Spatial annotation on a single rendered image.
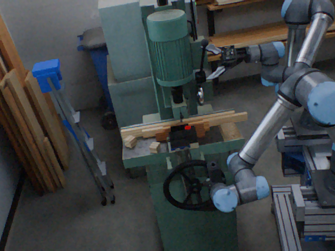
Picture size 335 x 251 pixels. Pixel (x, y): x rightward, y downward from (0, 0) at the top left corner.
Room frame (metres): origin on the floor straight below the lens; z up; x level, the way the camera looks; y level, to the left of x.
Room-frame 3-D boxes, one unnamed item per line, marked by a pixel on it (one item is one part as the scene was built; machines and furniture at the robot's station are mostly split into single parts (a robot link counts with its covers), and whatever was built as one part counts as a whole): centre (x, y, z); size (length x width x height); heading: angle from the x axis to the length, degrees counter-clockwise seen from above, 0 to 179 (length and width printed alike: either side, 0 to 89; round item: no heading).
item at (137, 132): (1.61, -0.05, 0.93); 0.60 x 0.02 x 0.05; 90
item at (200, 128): (1.50, -0.07, 0.94); 0.20 x 0.01 x 0.08; 90
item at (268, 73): (1.45, -0.50, 1.21); 0.11 x 0.08 x 0.11; 47
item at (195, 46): (1.80, -0.22, 1.23); 0.09 x 0.08 x 0.15; 0
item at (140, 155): (1.48, -0.05, 0.87); 0.61 x 0.30 x 0.06; 90
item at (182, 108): (1.61, -0.07, 1.03); 0.14 x 0.07 x 0.09; 0
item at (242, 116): (1.59, -0.14, 0.92); 0.55 x 0.02 x 0.04; 90
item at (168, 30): (1.59, -0.07, 1.35); 0.18 x 0.18 x 0.31
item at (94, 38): (3.47, 0.41, 0.48); 0.64 x 0.54 x 0.97; 97
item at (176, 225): (1.71, -0.07, 0.36); 0.58 x 0.45 x 0.71; 0
